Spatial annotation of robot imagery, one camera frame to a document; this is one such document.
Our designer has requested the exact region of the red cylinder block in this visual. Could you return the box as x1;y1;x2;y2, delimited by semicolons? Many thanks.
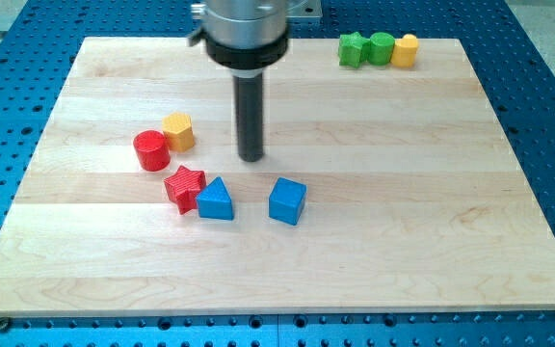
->
133;130;171;172

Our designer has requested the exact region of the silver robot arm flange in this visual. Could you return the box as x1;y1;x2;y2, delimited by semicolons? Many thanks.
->
188;0;322;78

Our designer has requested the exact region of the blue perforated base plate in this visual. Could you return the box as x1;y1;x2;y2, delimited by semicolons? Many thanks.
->
0;1;555;346

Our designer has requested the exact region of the green cylinder block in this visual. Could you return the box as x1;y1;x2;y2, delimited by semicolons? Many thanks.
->
368;32;395;66

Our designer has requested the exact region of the yellow heart block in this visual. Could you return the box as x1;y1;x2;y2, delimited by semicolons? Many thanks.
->
390;34;419;67

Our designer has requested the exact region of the blue cube block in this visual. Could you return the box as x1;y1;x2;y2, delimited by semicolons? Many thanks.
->
269;177;307;226

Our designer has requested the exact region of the red star block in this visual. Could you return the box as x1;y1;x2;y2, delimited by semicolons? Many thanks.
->
164;165;206;215

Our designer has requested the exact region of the yellow hexagon block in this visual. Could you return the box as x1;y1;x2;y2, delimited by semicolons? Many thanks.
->
162;112;195;152

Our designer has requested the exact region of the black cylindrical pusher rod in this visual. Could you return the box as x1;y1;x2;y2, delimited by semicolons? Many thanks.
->
231;68;264;162

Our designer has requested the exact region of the green star block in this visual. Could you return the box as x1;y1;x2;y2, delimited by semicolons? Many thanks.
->
337;32;370;68

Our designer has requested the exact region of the blue triangle block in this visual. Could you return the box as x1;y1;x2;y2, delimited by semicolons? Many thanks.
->
196;176;234;220

